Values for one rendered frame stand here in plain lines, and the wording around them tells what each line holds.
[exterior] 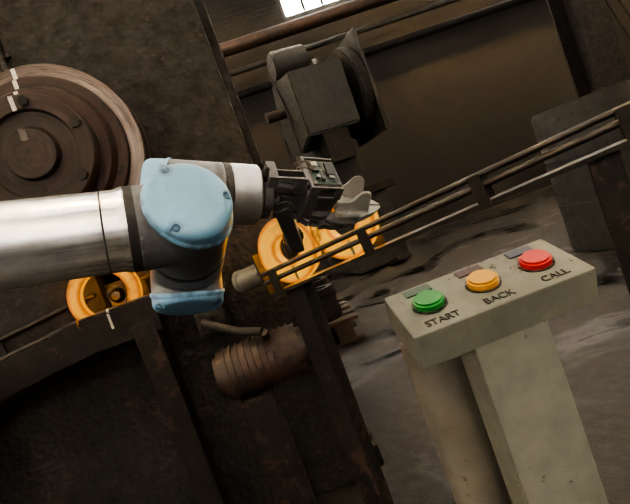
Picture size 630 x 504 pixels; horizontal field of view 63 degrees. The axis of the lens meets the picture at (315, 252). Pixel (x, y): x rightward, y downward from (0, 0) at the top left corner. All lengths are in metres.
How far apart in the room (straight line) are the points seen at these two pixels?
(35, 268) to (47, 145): 0.83
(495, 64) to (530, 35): 0.71
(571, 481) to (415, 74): 7.57
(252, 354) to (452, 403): 0.54
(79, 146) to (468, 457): 1.05
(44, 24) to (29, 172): 0.50
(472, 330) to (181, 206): 0.36
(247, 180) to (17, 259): 0.32
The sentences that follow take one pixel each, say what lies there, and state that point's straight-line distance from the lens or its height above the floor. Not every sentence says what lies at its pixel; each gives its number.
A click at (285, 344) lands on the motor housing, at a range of 1.20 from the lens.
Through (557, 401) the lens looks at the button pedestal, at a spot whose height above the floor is 0.44.
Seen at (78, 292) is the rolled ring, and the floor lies 0.78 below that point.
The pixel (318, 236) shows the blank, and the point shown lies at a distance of 1.11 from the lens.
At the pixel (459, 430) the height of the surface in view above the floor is 0.38.
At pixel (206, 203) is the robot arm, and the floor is 0.80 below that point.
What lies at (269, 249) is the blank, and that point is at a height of 0.72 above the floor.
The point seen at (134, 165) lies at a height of 1.03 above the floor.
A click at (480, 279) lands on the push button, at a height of 0.61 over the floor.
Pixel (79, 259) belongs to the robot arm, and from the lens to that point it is 0.53.
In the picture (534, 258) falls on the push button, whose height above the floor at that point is 0.61.
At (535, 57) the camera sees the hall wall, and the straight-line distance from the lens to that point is 8.89.
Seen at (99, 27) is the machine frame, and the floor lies 1.45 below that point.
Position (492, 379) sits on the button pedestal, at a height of 0.49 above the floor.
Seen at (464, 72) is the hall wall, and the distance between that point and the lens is 8.36.
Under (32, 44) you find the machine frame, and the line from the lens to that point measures 1.69.
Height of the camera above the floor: 0.75
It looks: 4 degrees down
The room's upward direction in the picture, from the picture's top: 20 degrees counter-clockwise
